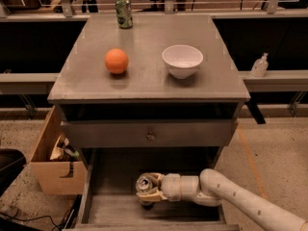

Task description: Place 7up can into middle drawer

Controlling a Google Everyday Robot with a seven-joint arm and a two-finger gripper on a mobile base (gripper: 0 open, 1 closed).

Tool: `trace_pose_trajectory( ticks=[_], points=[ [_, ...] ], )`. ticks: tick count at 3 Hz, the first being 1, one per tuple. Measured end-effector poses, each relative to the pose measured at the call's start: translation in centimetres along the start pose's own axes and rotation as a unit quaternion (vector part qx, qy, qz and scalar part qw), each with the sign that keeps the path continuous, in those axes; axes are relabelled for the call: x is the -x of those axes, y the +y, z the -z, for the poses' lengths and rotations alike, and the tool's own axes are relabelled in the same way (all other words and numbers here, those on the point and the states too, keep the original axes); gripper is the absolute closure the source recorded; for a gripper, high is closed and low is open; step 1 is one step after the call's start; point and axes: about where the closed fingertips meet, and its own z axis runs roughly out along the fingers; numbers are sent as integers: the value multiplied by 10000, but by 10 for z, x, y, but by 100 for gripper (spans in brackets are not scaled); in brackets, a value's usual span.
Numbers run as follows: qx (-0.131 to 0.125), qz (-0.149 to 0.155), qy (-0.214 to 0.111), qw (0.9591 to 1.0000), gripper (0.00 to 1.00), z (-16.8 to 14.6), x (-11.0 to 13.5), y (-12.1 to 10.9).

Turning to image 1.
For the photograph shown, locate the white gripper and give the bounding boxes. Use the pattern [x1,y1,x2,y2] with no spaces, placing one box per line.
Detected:
[137,173,200,202]

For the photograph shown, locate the white 7up can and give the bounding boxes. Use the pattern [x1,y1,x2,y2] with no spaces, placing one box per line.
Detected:
[135,174,154,208]

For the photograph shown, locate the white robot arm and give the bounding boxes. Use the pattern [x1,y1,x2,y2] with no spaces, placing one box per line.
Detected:
[136,168,308,231]

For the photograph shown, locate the open grey middle drawer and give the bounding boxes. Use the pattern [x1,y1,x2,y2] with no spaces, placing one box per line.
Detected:
[66,147,240,231]

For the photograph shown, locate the grey top drawer with knob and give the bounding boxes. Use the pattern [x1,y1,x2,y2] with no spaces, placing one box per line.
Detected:
[62,119,237,148]

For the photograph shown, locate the grey wooden drawer cabinet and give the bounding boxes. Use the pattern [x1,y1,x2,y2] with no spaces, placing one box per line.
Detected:
[47,13,251,166]

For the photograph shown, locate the green soda can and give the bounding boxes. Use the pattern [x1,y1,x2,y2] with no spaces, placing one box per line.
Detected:
[115,0,133,29]

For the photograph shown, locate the cardboard box with trash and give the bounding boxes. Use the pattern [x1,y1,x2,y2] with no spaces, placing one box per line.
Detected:
[30,108,87,195]

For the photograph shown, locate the white bowl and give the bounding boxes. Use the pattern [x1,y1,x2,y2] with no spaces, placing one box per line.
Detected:
[162,44,204,79]

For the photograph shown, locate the orange ball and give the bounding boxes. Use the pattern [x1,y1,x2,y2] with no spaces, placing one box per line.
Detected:
[104,48,129,74]

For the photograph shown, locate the black bin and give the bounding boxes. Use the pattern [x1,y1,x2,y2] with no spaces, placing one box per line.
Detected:
[0,148,26,196]

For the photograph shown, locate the black floor cable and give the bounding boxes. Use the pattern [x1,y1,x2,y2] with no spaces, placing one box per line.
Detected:
[0,205,76,231]

